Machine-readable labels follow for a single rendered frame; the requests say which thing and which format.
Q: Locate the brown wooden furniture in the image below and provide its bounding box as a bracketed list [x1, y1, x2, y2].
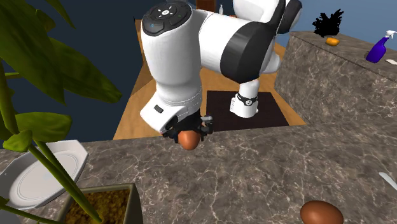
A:
[195, 0, 216, 11]

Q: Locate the brown egg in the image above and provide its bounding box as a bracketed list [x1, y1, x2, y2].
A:
[178, 130, 202, 151]
[300, 200, 344, 224]

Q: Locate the green potted plant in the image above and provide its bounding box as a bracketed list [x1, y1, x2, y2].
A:
[0, 0, 144, 224]

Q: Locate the blue spray bottle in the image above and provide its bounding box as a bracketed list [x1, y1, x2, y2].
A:
[365, 29, 397, 64]

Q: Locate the white knife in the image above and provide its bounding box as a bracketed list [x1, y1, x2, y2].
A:
[379, 172, 397, 192]

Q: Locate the black bushy plant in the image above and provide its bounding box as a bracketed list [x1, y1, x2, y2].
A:
[312, 8, 344, 38]

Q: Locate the dark robot stand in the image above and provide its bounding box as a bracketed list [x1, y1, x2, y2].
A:
[205, 90, 290, 132]

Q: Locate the white octagonal plate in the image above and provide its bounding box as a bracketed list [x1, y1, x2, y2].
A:
[0, 139, 89, 210]

